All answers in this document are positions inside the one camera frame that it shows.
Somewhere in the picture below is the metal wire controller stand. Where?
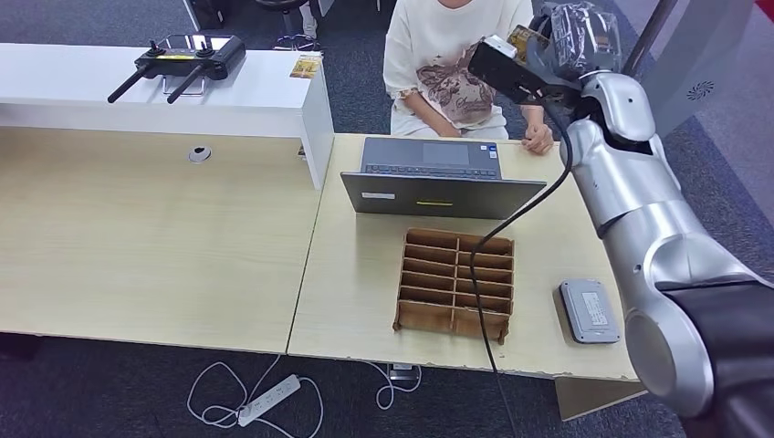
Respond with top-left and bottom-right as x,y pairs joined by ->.
162,75 -> 207,98

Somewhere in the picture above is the small grey power adapter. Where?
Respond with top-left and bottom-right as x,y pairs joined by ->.
386,364 -> 422,383

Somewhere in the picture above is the grey card reader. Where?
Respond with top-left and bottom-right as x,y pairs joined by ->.
558,278 -> 622,346

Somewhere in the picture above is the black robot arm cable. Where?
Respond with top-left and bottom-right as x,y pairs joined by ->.
468,99 -> 574,438

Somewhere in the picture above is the white looped cable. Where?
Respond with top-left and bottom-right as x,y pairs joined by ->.
362,361 -> 424,412

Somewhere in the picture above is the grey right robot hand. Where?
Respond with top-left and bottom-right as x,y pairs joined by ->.
524,1 -> 624,83

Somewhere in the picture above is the beige desk side panel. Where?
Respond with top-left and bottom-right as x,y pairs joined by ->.
555,375 -> 648,422

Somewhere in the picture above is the brown wooden card organizer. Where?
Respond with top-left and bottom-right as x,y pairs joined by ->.
392,226 -> 517,346

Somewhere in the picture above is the chrome stanchion post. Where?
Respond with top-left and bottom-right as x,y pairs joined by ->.
621,0 -> 680,78

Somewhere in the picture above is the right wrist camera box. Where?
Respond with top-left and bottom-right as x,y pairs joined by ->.
466,34 -> 567,109

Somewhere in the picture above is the grey laptop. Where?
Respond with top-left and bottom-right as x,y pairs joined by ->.
340,136 -> 549,221

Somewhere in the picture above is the black remote controller with antennas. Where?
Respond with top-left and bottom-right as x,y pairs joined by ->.
107,33 -> 248,105

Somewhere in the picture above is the grey standing sign panel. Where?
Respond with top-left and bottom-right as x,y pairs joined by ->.
641,0 -> 760,139

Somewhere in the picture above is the white power strip cable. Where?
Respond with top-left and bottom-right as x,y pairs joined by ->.
185,353 -> 325,438

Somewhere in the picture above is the yellow ID card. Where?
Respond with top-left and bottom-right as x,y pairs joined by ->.
507,24 -> 550,62

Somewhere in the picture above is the person's left hand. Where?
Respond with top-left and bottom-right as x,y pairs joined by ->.
520,122 -> 556,156

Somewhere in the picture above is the black cabinet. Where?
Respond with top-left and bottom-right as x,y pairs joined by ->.
183,0 -> 231,31

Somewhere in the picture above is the yellow printed card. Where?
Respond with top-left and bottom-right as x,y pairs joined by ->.
289,55 -> 321,80

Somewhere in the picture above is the white power strip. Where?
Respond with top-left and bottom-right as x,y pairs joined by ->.
236,373 -> 302,429

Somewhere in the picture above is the black office chair base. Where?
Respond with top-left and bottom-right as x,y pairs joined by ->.
254,0 -> 319,53

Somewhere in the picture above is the white raised counter shelf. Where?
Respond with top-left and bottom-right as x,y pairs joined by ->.
0,42 -> 336,192

